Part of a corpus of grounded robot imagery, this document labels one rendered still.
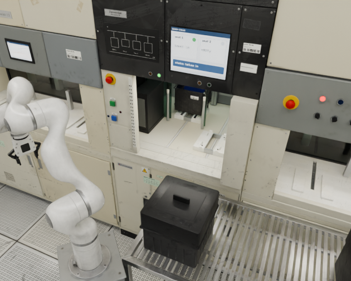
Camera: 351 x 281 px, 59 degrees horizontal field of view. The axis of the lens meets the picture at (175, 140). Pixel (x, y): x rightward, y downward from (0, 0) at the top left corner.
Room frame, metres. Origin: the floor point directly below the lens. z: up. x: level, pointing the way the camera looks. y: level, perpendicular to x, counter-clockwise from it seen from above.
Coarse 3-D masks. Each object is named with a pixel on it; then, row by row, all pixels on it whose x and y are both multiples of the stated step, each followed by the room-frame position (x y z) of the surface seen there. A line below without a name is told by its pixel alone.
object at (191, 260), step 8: (144, 232) 0.95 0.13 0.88; (208, 232) 1.00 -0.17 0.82; (144, 240) 0.95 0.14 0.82; (152, 240) 0.93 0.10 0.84; (160, 240) 0.91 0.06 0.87; (168, 240) 0.90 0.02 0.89; (152, 248) 0.93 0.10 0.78; (160, 248) 0.91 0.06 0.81; (168, 248) 0.90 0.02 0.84; (176, 248) 0.88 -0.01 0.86; (184, 248) 0.87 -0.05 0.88; (200, 248) 0.89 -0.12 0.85; (168, 256) 0.90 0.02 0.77; (176, 256) 0.88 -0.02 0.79; (184, 256) 0.87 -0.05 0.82; (192, 256) 0.85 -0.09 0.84; (200, 256) 0.90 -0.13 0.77; (192, 264) 0.85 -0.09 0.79
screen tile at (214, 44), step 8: (208, 40) 1.40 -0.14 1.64; (216, 40) 1.39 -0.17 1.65; (200, 48) 1.42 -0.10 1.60; (208, 48) 1.40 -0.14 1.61; (216, 48) 1.39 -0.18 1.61; (224, 48) 1.37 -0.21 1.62; (200, 56) 1.42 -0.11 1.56; (208, 56) 1.40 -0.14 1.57; (216, 56) 1.39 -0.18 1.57; (224, 56) 1.37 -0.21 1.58; (224, 64) 1.37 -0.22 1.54
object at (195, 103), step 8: (176, 88) 2.02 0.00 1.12; (176, 96) 2.02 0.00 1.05; (184, 96) 2.00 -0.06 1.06; (192, 96) 1.98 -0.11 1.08; (200, 96) 1.95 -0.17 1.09; (208, 96) 2.08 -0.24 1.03; (176, 104) 2.02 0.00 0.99; (184, 104) 2.00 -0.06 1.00; (192, 104) 1.97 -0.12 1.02; (200, 104) 1.95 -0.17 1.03; (184, 112) 2.06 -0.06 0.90; (192, 112) 1.97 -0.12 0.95; (200, 112) 1.95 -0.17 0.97
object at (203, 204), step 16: (160, 192) 1.08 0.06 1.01; (176, 192) 1.08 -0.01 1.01; (192, 192) 1.08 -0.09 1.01; (208, 192) 1.09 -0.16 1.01; (144, 208) 0.98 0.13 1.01; (160, 208) 0.98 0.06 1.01; (176, 208) 0.98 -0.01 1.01; (192, 208) 0.98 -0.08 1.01; (208, 208) 0.99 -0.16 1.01; (144, 224) 0.94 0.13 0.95; (160, 224) 0.91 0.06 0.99; (176, 224) 0.89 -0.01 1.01; (192, 224) 0.89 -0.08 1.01; (208, 224) 0.96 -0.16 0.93; (176, 240) 0.88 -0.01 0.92; (192, 240) 0.85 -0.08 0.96
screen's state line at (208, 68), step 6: (174, 60) 1.47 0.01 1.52; (180, 60) 1.46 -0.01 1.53; (180, 66) 1.45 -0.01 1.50; (186, 66) 1.44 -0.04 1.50; (192, 66) 1.43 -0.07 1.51; (198, 66) 1.42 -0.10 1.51; (204, 66) 1.41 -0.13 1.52; (210, 66) 1.40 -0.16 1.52; (216, 66) 1.39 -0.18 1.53; (216, 72) 1.38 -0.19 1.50; (222, 72) 1.37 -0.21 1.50
